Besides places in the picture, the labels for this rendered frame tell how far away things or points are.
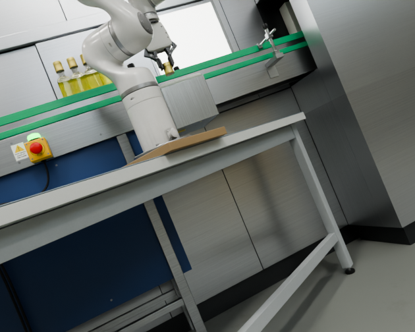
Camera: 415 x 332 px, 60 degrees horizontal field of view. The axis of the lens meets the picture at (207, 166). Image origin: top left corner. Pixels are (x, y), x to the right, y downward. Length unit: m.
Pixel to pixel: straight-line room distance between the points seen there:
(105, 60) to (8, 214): 0.58
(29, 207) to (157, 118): 0.46
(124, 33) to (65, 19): 0.85
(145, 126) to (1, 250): 0.50
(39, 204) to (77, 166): 0.69
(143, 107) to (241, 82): 0.74
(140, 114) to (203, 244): 0.89
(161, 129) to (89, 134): 0.45
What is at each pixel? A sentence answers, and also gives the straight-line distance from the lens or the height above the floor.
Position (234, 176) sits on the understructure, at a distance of 1.82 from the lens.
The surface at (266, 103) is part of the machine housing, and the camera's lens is 1.96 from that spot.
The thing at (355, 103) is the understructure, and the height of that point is 0.69.
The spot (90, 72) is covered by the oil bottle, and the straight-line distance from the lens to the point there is 1.64.
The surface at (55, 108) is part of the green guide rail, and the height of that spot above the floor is 1.10.
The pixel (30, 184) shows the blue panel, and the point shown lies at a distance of 1.45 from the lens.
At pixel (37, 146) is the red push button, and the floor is 0.96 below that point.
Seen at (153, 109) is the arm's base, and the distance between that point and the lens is 1.06.
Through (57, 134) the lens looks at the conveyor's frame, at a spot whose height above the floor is 1.00.
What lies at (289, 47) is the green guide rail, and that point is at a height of 1.08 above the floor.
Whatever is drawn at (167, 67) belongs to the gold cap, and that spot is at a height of 1.08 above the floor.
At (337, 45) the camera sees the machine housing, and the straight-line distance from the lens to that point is 1.80.
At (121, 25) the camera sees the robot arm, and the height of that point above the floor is 1.14.
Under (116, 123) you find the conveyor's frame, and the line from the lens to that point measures 1.44.
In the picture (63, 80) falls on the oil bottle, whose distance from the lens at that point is 1.63.
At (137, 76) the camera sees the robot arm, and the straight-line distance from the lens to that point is 1.08.
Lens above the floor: 0.67
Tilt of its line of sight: 1 degrees up
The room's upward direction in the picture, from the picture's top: 22 degrees counter-clockwise
